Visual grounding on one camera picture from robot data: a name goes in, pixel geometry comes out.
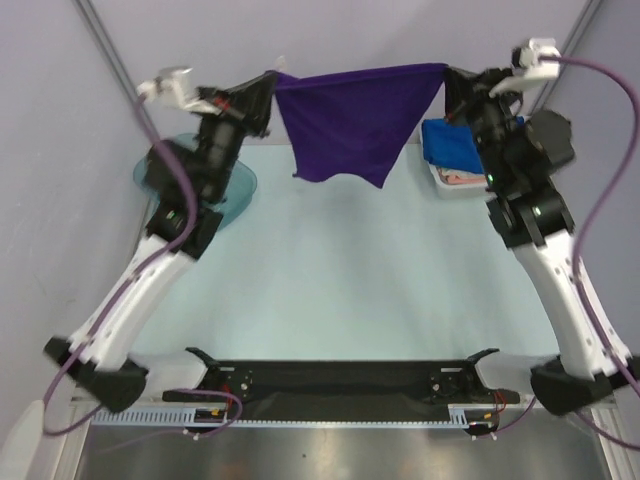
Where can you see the left aluminium frame post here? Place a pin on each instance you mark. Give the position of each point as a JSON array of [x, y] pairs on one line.
[[110, 54]]

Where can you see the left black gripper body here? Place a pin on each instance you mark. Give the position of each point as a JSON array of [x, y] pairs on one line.
[[222, 133]]

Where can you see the purple microfiber towel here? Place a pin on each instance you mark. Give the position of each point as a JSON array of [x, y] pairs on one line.
[[355, 122]]

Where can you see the aluminium rail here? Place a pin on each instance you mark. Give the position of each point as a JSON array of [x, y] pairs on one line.
[[572, 397]]

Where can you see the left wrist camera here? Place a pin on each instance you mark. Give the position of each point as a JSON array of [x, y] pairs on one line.
[[171, 86]]

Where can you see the right aluminium frame post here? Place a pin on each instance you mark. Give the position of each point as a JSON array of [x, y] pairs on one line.
[[579, 30]]

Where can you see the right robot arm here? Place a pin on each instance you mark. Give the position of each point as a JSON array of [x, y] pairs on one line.
[[533, 220]]

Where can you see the white slotted cable duct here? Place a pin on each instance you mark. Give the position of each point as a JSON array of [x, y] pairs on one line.
[[191, 417]]

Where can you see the pink towel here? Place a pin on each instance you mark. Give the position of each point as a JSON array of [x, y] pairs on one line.
[[454, 177]]

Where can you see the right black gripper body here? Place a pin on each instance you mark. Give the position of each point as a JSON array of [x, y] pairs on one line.
[[473, 91]]

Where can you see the blue towel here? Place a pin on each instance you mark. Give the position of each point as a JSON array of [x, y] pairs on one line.
[[450, 147]]

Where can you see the translucent blue plastic tray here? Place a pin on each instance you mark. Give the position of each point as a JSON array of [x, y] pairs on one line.
[[238, 196]]

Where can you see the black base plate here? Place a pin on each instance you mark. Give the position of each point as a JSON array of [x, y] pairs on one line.
[[346, 391]]

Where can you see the aluminium frame post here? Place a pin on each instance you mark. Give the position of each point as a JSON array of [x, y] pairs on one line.
[[110, 54], [579, 30]]

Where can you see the white plastic basket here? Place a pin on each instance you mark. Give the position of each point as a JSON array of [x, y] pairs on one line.
[[455, 192]]

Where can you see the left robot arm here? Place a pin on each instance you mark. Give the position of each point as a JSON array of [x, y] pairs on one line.
[[191, 185]]

